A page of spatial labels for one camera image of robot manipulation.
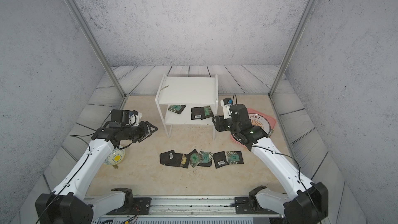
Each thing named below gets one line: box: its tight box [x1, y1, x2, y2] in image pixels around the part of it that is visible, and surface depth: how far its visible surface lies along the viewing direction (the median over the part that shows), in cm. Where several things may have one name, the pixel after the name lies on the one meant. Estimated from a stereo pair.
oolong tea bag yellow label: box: [180, 152, 191, 169], surface depth 89 cm
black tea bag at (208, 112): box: [200, 105, 215, 120], surface depth 91 cm
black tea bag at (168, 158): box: [159, 149, 176, 166], surface depth 90 cm
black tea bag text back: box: [190, 106, 205, 121], surface depth 91 cm
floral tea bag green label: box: [226, 150, 240, 165], surface depth 91 cm
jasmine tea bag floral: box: [197, 150, 213, 167], surface depth 91 cm
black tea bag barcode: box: [212, 150, 230, 170], surface depth 89 cm
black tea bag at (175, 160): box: [164, 152, 184, 167], surface depth 89 cm
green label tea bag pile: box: [189, 152, 202, 168], surface depth 89 cm
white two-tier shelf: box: [154, 73, 219, 140], surface depth 84 cm
